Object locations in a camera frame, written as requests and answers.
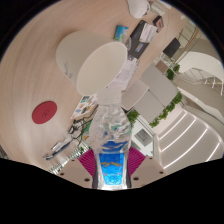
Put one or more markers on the green plant hedge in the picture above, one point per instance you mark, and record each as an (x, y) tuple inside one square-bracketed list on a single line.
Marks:
[(133, 116)]

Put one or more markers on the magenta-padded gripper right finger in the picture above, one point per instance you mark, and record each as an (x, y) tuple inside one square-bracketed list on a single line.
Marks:
[(146, 170)]

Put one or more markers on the small red and black box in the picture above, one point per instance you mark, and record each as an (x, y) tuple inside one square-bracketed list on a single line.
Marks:
[(158, 23)]

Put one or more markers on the white chair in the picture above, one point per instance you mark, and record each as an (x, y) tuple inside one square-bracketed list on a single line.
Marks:
[(133, 95)]

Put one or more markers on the small brown planter box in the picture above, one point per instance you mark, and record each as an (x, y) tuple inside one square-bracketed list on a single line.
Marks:
[(170, 70)]

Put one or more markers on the small white packet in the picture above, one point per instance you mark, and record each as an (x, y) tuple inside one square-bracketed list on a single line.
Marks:
[(61, 145)]

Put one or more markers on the small pale oval device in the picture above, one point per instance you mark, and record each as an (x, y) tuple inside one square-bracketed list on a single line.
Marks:
[(158, 8)]

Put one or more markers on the small teal pack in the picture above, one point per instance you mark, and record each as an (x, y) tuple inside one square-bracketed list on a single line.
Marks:
[(121, 33)]

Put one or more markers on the black folder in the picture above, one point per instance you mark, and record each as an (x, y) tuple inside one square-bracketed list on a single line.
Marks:
[(138, 48)]

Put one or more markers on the colourful sticker sheet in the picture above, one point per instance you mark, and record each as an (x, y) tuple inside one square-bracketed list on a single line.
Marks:
[(84, 106)]

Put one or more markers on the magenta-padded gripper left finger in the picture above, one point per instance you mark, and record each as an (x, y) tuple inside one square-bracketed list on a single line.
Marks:
[(75, 170)]

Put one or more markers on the white card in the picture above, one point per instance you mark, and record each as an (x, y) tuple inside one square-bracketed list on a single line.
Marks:
[(148, 32)]

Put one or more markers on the ceiling light strips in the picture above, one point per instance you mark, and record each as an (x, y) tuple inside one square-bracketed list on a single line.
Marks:
[(186, 140)]

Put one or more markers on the flat round red coaster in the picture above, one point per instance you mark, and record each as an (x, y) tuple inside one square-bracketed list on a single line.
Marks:
[(44, 112)]

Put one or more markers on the black chair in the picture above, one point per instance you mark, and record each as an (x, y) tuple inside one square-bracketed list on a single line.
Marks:
[(171, 47)]

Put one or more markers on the dark blue flat case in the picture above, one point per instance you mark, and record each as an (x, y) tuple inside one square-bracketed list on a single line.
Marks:
[(49, 156)]

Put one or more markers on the clear blue-labelled water bottle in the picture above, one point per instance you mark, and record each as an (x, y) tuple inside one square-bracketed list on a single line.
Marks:
[(110, 133)]

